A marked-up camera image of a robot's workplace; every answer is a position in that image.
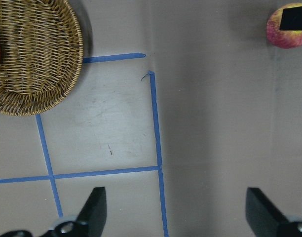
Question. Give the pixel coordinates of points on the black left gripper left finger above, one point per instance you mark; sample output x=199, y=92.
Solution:
x=92, y=217

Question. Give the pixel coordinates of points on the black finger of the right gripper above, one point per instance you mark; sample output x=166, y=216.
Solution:
x=291, y=19

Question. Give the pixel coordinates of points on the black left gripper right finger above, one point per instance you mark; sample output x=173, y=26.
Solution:
x=262, y=216

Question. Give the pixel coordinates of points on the red yellow apple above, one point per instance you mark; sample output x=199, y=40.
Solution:
x=279, y=38

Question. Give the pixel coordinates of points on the woven wicker basket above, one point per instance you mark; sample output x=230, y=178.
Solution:
x=41, y=55

